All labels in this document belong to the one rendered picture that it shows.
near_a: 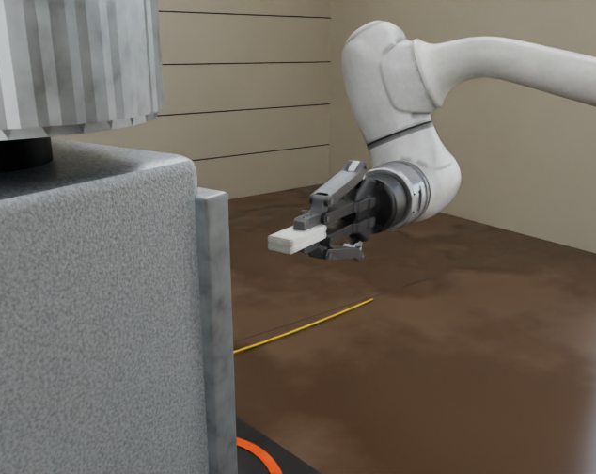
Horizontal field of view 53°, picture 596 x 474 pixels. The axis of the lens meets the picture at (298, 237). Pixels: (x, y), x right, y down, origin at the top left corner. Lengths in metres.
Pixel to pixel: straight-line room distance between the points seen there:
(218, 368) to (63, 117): 0.25
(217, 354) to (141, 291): 0.10
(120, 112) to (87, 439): 0.22
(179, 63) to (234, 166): 1.29
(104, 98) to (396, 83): 0.57
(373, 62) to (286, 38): 6.32
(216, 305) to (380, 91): 0.48
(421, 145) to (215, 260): 0.47
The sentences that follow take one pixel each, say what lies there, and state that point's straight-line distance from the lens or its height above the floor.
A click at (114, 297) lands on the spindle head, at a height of 1.49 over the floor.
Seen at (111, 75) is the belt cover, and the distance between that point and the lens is 0.36.
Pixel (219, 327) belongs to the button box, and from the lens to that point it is 0.49.
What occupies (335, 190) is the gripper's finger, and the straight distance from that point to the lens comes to 0.67.
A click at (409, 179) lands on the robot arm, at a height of 1.48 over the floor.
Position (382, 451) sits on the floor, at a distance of 2.75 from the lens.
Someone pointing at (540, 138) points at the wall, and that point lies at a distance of 5.75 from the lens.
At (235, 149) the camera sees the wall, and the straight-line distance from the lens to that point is 6.87.
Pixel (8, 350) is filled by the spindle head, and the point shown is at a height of 1.48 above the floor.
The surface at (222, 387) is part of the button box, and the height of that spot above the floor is 1.38.
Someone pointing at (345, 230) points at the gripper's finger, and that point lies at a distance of 0.70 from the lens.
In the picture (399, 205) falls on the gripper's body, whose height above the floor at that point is 1.45.
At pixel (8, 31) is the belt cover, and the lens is 0.33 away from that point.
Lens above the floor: 1.64
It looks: 17 degrees down
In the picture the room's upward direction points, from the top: straight up
